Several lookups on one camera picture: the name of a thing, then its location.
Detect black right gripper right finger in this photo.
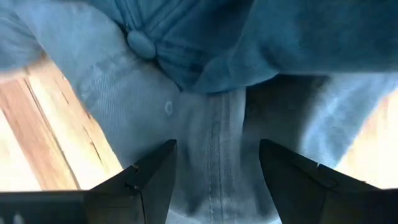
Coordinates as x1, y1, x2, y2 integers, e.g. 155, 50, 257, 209
259, 138, 398, 224

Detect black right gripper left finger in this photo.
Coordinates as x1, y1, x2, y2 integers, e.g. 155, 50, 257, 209
0, 139, 178, 224

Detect grey denim jeans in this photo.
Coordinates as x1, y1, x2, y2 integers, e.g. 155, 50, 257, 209
0, 0, 398, 224

